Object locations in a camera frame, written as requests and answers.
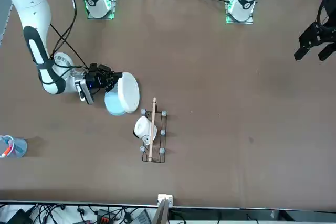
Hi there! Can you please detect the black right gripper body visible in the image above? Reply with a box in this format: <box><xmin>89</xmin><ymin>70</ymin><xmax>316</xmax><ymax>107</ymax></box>
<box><xmin>83</xmin><ymin>62</ymin><xmax>111</xmax><ymax>96</ymax></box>

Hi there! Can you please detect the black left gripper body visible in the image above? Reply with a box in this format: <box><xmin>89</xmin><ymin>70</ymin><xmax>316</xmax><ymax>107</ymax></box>
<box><xmin>298</xmin><ymin>22</ymin><xmax>336</xmax><ymax>49</ymax></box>

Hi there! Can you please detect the white plate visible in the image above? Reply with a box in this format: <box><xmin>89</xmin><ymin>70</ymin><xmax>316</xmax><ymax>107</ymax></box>
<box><xmin>117</xmin><ymin>71</ymin><xmax>140</xmax><ymax>114</ymax></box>

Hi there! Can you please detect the blue plate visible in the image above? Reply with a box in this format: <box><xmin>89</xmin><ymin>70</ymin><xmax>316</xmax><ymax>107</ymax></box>
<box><xmin>104</xmin><ymin>87</ymin><xmax>130</xmax><ymax>116</ymax></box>

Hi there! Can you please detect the white mug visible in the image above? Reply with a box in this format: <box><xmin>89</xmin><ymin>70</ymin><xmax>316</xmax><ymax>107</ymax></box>
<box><xmin>133</xmin><ymin>115</ymin><xmax>158</xmax><ymax>146</ymax></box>

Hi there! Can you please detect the pale blue plastic cup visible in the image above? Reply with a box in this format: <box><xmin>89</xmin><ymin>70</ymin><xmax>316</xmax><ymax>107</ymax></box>
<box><xmin>0</xmin><ymin>134</ymin><xmax>28</xmax><ymax>158</ymax></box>

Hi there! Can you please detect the red and black device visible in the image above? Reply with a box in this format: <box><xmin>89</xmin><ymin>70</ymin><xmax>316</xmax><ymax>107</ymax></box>
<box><xmin>96</xmin><ymin>209</ymin><xmax>116</xmax><ymax>223</ymax></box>

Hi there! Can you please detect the black flat case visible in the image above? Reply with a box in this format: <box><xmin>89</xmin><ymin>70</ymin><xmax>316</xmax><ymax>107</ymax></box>
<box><xmin>6</xmin><ymin>208</ymin><xmax>34</xmax><ymax>224</ymax></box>

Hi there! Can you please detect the black wire cup rack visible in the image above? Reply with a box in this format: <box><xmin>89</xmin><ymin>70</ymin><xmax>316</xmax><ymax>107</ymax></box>
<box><xmin>138</xmin><ymin>97</ymin><xmax>169</xmax><ymax>164</ymax></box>

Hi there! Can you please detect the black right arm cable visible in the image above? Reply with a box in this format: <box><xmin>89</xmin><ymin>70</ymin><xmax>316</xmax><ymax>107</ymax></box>
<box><xmin>48</xmin><ymin>0</ymin><xmax>91</xmax><ymax>71</ymax></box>

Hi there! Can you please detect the white post bracket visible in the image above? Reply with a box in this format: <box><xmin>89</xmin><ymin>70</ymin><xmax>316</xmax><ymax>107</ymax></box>
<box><xmin>157</xmin><ymin>194</ymin><xmax>174</xmax><ymax>206</ymax></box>

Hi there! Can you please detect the aluminium camera post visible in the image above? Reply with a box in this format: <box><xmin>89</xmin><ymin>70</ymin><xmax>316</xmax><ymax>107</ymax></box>
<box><xmin>152</xmin><ymin>199</ymin><xmax>170</xmax><ymax>224</ymax></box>

